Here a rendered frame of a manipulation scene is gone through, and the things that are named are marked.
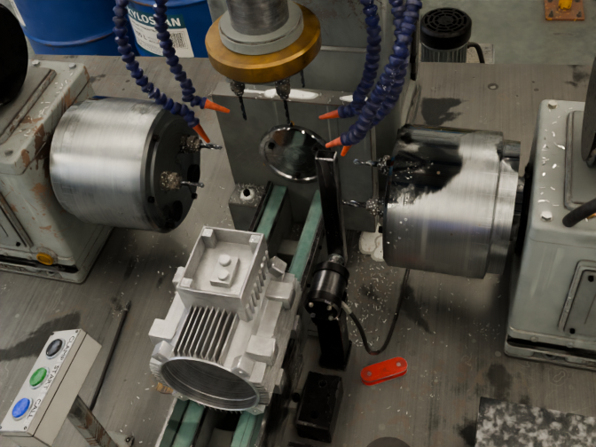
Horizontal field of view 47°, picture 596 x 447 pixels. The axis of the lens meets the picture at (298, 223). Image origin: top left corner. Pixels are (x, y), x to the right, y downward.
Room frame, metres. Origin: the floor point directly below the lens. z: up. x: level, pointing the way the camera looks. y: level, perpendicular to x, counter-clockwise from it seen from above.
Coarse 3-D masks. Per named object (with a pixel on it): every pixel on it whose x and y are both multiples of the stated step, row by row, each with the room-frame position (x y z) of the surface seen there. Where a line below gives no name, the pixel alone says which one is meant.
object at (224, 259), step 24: (216, 240) 0.71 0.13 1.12; (240, 240) 0.69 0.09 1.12; (264, 240) 0.68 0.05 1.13; (192, 264) 0.66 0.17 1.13; (216, 264) 0.65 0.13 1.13; (240, 264) 0.66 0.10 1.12; (264, 264) 0.66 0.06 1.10; (192, 288) 0.60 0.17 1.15; (216, 288) 0.62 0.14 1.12; (240, 288) 0.59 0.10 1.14; (240, 312) 0.57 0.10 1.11
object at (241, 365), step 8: (272, 264) 0.66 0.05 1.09; (280, 264) 0.67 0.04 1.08; (272, 272) 0.66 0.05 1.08; (280, 272) 0.65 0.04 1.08; (160, 344) 0.56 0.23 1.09; (168, 344) 0.55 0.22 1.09; (160, 352) 0.54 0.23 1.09; (168, 352) 0.54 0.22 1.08; (160, 360) 0.54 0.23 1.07; (240, 360) 0.50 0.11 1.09; (248, 360) 0.51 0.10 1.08; (232, 368) 0.50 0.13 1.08; (240, 368) 0.49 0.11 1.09; (248, 368) 0.50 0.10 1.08; (240, 376) 0.49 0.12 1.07; (176, 392) 0.54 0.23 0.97; (184, 400) 0.54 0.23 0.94; (256, 408) 0.49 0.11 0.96; (264, 408) 0.49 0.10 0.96
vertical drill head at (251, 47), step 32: (256, 0) 0.88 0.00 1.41; (288, 0) 0.96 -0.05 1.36; (224, 32) 0.91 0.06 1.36; (256, 32) 0.88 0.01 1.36; (288, 32) 0.88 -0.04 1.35; (320, 32) 0.91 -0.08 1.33; (224, 64) 0.86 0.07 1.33; (256, 64) 0.84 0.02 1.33; (288, 64) 0.84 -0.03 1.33; (288, 96) 0.86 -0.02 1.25
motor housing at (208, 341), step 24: (264, 288) 0.63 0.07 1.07; (192, 312) 0.60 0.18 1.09; (216, 312) 0.58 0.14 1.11; (264, 312) 0.60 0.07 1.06; (288, 312) 0.61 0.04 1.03; (192, 336) 0.55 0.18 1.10; (216, 336) 0.54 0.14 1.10; (240, 336) 0.55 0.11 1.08; (264, 336) 0.55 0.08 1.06; (288, 336) 0.59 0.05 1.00; (168, 360) 0.54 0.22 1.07; (192, 360) 0.59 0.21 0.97; (216, 360) 0.51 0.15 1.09; (168, 384) 0.54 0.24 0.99; (192, 384) 0.56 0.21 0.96; (216, 384) 0.56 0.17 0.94; (240, 384) 0.55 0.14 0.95; (264, 384) 0.49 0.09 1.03; (216, 408) 0.52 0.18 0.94; (240, 408) 0.50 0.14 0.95
